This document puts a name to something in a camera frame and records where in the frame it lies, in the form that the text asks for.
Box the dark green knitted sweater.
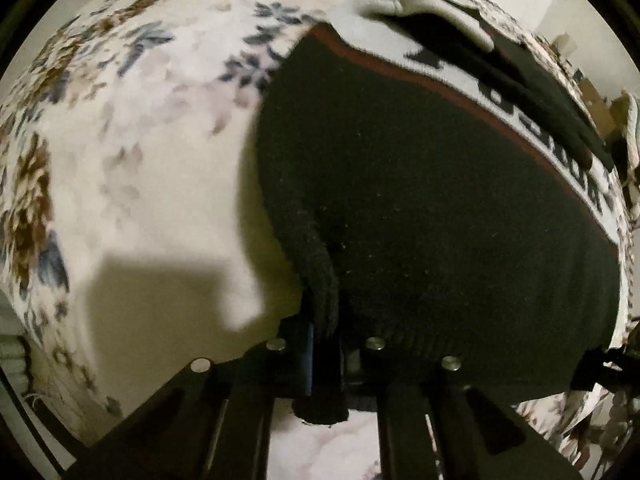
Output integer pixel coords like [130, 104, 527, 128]
[252, 10, 624, 427]

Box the grey knitted cloth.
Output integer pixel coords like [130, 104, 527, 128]
[0, 332, 32, 398]

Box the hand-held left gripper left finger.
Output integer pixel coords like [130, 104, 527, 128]
[64, 310, 317, 480]

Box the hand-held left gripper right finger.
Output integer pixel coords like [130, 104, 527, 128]
[340, 336, 587, 480]

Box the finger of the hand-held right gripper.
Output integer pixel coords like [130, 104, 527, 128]
[569, 344, 640, 397]

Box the floral bed sheet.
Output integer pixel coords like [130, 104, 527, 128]
[0, 0, 640, 480]

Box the cardboard box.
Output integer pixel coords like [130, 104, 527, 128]
[577, 72, 618, 133]

